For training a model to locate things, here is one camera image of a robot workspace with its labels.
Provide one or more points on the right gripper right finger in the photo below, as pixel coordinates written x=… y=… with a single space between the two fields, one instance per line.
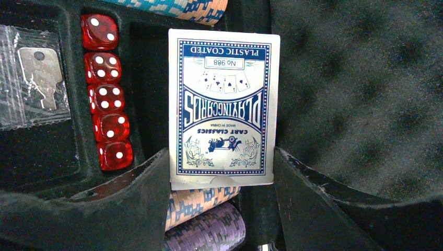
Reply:
x=320 y=213

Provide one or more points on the black poker set case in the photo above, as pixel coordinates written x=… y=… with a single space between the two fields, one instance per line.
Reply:
x=359 y=99

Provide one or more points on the purple chip stack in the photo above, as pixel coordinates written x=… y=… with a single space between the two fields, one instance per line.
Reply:
x=220 y=228

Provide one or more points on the pink brown chip stack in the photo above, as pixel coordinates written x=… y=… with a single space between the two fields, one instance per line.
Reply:
x=184 y=205

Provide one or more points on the blue playing card deck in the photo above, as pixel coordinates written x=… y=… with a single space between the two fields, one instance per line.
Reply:
x=223 y=97

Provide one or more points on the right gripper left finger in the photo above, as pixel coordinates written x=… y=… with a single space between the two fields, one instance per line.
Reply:
x=125 y=213

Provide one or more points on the orange blue chip stack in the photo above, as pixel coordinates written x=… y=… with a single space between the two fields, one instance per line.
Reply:
x=206 y=12

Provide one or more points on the red die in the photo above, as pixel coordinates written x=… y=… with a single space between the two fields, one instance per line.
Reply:
x=115 y=155
x=106 y=98
x=110 y=127
x=100 y=32
x=102 y=67

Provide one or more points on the key in plastic bag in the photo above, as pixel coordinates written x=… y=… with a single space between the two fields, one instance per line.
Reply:
x=33 y=91

